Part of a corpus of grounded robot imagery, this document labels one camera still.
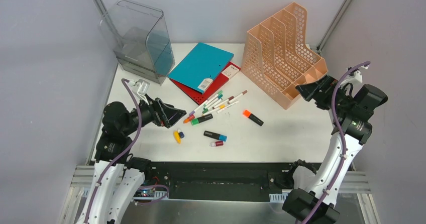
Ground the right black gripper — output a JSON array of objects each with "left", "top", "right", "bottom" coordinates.
[{"left": 296, "top": 74, "right": 354, "bottom": 114}]

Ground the teal folder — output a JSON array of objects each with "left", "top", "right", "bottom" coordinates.
[{"left": 168, "top": 43, "right": 234, "bottom": 93}]

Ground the red folder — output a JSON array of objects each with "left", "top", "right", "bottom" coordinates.
[{"left": 170, "top": 62, "right": 241, "bottom": 105}]

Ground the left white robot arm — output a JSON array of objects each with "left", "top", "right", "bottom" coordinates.
[{"left": 77, "top": 97, "right": 186, "bottom": 223}]

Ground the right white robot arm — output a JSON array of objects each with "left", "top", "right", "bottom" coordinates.
[{"left": 282, "top": 76, "right": 388, "bottom": 223}]

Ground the orange red short marker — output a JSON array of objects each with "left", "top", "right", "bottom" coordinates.
[{"left": 183, "top": 115, "right": 195, "bottom": 124}]

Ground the purple cap marker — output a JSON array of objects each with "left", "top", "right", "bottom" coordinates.
[{"left": 189, "top": 101, "right": 206, "bottom": 116}]

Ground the green cap black highlighter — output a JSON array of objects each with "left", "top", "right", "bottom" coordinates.
[{"left": 191, "top": 114, "right": 213, "bottom": 126}]

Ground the peach plastic file rack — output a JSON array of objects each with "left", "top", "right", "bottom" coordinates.
[{"left": 241, "top": 2, "right": 328, "bottom": 109}]

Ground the teal cap marker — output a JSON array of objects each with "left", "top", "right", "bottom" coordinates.
[{"left": 204, "top": 94, "right": 223, "bottom": 109}]

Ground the yellow cap marker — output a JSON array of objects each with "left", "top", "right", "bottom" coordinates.
[{"left": 202, "top": 104, "right": 226, "bottom": 116}]

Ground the blue cap black highlighter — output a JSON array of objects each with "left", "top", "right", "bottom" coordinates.
[{"left": 203, "top": 131, "right": 227, "bottom": 141}]

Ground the dark red cap marker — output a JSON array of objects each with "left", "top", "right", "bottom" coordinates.
[{"left": 213, "top": 96, "right": 234, "bottom": 109}]

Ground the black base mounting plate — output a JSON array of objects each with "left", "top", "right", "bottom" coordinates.
[{"left": 89, "top": 161, "right": 329, "bottom": 202}]

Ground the brown cap marker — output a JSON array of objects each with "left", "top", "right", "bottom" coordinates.
[{"left": 228, "top": 90, "right": 248, "bottom": 104}]

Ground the orange cap black highlighter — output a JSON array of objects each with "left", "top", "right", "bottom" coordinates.
[{"left": 243, "top": 110, "right": 264, "bottom": 126}]

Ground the clear grey drawer organizer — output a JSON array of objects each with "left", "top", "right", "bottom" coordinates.
[{"left": 99, "top": 0, "right": 175, "bottom": 84}]

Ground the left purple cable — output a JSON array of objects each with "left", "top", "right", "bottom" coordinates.
[{"left": 83, "top": 78, "right": 170, "bottom": 224}]

